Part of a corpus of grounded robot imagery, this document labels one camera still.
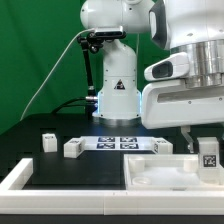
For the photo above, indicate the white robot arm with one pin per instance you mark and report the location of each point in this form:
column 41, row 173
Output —
column 155, row 29

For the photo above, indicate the white U-shaped fence frame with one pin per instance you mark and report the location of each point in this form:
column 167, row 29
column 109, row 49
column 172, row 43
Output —
column 143, row 199

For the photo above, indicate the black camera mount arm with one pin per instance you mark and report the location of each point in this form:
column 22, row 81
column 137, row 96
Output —
column 90, row 108

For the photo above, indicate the white square tabletop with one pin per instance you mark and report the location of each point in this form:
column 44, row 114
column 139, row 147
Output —
column 169, row 172

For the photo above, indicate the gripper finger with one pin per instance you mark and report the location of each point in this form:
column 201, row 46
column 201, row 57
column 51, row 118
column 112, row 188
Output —
column 187, row 138

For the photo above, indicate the fiducial marker sheet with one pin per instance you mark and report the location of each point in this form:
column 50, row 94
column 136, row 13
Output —
column 118, row 143

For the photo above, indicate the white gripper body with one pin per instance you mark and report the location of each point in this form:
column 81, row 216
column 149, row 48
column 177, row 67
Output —
column 170, row 104

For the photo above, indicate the front camera on mount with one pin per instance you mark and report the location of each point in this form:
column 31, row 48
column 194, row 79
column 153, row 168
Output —
column 110, row 32

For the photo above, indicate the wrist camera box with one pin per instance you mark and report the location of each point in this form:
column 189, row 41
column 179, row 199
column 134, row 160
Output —
column 175, row 66

